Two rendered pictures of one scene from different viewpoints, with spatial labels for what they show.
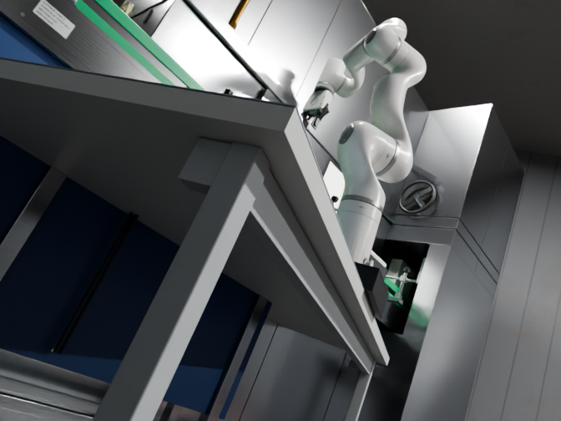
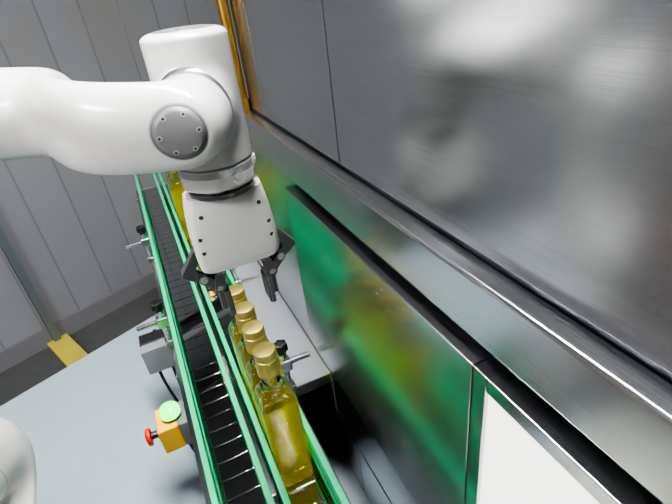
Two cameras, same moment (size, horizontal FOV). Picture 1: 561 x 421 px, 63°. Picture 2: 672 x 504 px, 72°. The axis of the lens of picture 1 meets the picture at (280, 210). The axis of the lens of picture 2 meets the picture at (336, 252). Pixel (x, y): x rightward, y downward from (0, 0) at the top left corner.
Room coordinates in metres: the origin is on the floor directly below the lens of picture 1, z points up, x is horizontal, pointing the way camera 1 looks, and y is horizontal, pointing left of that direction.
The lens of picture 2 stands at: (1.90, -0.40, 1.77)
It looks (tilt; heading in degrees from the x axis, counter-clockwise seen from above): 31 degrees down; 110
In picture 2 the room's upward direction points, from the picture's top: 7 degrees counter-clockwise
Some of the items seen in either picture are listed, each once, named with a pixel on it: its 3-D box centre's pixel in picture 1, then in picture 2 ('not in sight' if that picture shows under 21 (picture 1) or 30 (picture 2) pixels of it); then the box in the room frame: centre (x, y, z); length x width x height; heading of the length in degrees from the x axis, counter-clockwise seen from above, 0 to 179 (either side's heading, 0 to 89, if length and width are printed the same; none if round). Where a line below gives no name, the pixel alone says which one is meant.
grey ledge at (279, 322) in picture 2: not in sight; (253, 286); (1.26, 0.59, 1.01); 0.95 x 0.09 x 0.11; 132
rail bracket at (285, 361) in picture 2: not in sight; (294, 364); (1.56, 0.21, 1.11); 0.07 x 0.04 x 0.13; 42
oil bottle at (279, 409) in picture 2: not in sight; (283, 429); (1.62, 0.03, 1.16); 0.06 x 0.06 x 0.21; 41
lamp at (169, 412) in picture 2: not in sight; (169, 410); (1.28, 0.12, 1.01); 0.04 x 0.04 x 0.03
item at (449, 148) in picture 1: (461, 203); not in sight; (2.47, -0.98, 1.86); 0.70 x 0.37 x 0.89; 132
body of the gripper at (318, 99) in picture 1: (319, 103); (230, 219); (1.62, 0.03, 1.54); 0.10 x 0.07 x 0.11; 41
